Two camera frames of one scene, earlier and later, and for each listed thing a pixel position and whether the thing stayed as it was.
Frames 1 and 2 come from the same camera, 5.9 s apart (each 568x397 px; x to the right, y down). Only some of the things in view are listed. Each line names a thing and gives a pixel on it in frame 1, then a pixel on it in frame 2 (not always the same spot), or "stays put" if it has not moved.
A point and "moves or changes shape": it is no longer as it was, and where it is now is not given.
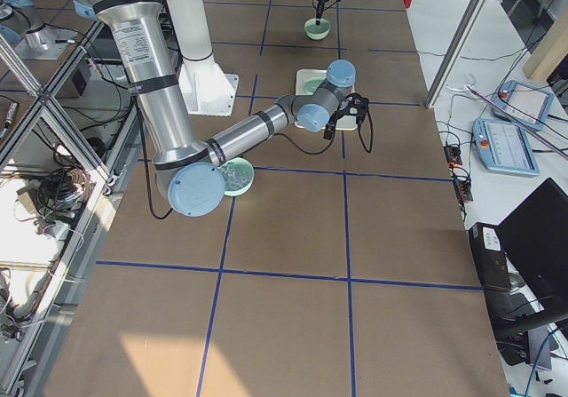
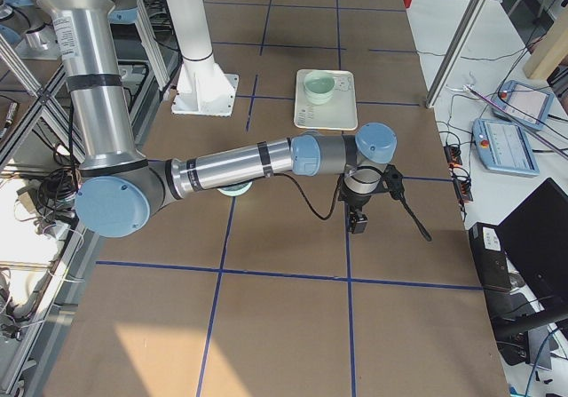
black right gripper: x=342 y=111 to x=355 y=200
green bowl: x=310 y=85 moves or changes shape
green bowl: x=317 y=31 moves or changes shape
